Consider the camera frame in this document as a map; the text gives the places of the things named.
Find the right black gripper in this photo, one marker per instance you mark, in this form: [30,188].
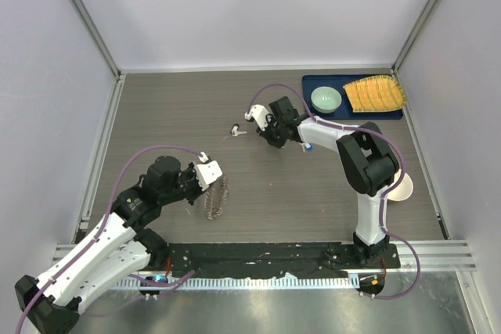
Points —
[265,134]

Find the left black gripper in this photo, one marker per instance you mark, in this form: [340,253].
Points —
[191,170]

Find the metal disc with keyrings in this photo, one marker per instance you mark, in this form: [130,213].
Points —
[215,197]

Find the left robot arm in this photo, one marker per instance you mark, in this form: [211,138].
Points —
[120,244]

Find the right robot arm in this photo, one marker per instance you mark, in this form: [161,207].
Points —
[369,164]

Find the key with blue tag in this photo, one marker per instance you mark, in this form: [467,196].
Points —
[306,147]

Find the key with black tag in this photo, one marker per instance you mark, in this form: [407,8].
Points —
[236,131]

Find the pale green bowl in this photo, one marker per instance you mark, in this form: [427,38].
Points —
[326,99]

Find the blue tray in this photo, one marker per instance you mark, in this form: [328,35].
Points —
[345,111]

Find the yellow woven cloth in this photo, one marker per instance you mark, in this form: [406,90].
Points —
[375,94]

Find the cream bowl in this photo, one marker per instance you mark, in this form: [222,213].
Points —
[403,191]

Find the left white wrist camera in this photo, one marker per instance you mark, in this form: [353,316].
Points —
[207,171]

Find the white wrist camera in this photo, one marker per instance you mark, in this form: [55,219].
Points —
[207,171]
[258,114]

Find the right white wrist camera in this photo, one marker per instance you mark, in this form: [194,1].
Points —
[258,114]

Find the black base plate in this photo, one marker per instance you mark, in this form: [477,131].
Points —
[265,260]

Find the white cable duct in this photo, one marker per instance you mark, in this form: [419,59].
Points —
[287,282]

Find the left aluminium frame rail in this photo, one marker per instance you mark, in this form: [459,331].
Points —
[99,155]

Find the aluminium frame rail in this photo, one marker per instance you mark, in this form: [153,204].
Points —
[417,29]
[434,255]
[99,155]

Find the front aluminium frame rail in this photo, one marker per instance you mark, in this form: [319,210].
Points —
[434,255]

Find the right aluminium frame rail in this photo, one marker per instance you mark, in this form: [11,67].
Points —
[417,29]

